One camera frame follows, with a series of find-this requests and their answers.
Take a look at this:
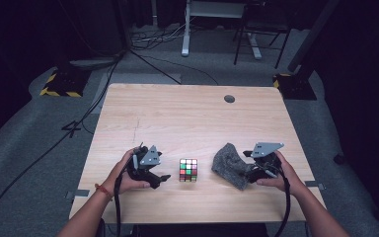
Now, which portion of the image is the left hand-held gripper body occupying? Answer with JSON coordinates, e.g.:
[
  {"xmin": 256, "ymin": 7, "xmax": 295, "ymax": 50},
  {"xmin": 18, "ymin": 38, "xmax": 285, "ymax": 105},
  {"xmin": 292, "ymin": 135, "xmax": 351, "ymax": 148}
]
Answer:
[{"xmin": 126, "ymin": 141, "xmax": 163, "ymax": 182}]

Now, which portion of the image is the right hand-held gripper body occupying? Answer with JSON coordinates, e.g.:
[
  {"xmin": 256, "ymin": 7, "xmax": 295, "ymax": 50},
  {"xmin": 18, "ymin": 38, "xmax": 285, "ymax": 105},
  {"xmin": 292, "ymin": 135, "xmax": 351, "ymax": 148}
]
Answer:
[{"xmin": 250, "ymin": 141, "xmax": 285, "ymax": 181}]

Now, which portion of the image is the grey fuzzy cloth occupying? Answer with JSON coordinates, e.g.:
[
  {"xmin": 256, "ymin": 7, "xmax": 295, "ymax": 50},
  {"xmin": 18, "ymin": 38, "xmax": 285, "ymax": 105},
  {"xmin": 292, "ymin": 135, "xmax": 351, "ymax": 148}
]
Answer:
[{"xmin": 210, "ymin": 142, "xmax": 257, "ymax": 192}]

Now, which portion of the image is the colourful puzzle cube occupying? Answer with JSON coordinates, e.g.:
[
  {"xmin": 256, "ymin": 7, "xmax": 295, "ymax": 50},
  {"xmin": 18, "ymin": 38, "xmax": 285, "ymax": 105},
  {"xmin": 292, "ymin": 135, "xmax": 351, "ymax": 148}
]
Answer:
[{"xmin": 179, "ymin": 158, "xmax": 199, "ymax": 183}]

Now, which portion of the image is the person's right hand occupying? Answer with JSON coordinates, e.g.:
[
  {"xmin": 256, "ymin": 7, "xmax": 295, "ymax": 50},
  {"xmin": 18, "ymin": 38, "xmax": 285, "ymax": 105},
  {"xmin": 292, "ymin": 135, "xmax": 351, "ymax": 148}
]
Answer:
[{"xmin": 256, "ymin": 150, "xmax": 299, "ymax": 198}]

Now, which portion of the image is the person's left hand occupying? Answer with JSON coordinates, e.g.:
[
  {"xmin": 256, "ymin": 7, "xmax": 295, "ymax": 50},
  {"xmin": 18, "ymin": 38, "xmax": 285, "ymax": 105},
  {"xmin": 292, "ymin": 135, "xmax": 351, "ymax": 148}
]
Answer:
[{"xmin": 102, "ymin": 147, "xmax": 152, "ymax": 198}]

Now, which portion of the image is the grey tape piece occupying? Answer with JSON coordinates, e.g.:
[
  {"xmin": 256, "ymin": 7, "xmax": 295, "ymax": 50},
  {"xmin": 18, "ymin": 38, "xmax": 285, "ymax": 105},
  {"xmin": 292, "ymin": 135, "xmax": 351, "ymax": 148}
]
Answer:
[
  {"xmin": 66, "ymin": 189, "xmax": 91, "ymax": 199},
  {"xmin": 304, "ymin": 180, "xmax": 327, "ymax": 192}
]

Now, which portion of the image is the person's dark clothing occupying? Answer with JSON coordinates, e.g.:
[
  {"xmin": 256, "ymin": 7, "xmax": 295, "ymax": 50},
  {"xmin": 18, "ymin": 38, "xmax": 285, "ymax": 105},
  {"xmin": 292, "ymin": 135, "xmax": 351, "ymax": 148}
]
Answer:
[{"xmin": 131, "ymin": 222, "xmax": 271, "ymax": 237}]

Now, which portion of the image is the small dark floor object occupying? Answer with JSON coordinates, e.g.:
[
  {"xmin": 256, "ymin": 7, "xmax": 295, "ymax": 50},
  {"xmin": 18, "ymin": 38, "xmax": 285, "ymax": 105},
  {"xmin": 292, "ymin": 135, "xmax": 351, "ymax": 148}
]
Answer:
[{"xmin": 333, "ymin": 152, "xmax": 346, "ymax": 166}]

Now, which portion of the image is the black striped stand base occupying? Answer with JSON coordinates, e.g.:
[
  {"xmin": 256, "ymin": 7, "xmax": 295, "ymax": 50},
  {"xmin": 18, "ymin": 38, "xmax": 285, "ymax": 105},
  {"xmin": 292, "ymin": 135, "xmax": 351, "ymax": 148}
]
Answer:
[
  {"xmin": 38, "ymin": 67, "xmax": 92, "ymax": 99},
  {"xmin": 271, "ymin": 72, "xmax": 318, "ymax": 101}
]

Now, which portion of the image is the black metal chair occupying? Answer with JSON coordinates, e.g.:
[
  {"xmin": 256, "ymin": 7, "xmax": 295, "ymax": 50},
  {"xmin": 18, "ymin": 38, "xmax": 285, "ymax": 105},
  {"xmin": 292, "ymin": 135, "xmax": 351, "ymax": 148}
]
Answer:
[{"xmin": 232, "ymin": 0, "xmax": 292, "ymax": 69}]

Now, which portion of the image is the right hand-held gripper black cable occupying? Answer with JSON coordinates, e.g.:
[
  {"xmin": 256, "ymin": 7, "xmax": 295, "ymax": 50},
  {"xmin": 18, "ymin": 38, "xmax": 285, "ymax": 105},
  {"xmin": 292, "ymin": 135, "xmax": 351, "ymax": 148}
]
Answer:
[{"xmin": 271, "ymin": 166, "xmax": 292, "ymax": 237}]

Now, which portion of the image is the hand-held gripper black cable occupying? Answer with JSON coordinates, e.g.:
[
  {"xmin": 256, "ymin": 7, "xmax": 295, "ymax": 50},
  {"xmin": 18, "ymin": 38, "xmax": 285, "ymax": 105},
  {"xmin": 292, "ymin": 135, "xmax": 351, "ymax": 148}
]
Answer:
[
  {"xmin": 113, "ymin": 155, "xmax": 136, "ymax": 237},
  {"xmin": 271, "ymin": 166, "xmax": 292, "ymax": 237}
]

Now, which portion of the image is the left hand-held gripper black cable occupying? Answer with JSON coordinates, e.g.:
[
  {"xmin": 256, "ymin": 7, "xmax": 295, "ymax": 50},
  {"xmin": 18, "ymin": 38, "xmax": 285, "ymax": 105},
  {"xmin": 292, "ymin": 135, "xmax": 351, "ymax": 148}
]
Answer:
[{"xmin": 113, "ymin": 155, "xmax": 136, "ymax": 237}]

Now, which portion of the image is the red string bracelet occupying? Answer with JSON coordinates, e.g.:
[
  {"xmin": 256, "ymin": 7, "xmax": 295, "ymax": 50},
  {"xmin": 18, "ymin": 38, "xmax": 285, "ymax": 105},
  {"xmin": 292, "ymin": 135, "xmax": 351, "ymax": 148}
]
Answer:
[{"xmin": 94, "ymin": 183, "xmax": 114, "ymax": 200}]

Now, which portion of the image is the thin black floor cable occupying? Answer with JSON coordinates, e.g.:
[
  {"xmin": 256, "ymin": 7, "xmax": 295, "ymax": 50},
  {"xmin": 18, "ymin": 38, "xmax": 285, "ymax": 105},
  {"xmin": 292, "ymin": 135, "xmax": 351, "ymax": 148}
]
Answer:
[{"xmin": 128, "ymin": 48, "xmax": 220, "ymax": 87}]

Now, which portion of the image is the long black floor cable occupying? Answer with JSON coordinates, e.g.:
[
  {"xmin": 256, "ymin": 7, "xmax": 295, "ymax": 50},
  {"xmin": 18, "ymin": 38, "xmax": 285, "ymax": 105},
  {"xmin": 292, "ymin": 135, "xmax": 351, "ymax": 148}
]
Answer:
[{"xmin": 0, "ymin": 52, "xmax": 126, "ymax": 231}]

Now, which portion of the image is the bundle of floor cables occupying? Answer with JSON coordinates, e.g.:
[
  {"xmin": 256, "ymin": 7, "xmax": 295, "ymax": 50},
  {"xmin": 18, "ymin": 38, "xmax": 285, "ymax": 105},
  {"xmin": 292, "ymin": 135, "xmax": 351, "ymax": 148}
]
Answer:
[{"xmin": 130, "ymin": 22, "xmax": 188, "ymax": 51}]

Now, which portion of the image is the white desk frame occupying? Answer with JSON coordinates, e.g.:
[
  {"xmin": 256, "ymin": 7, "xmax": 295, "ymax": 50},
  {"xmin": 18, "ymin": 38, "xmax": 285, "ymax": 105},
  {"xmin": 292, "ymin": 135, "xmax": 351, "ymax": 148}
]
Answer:
[{"xmin": 181, "ymin": 0, "xmax": 264, "ymax": 61}]

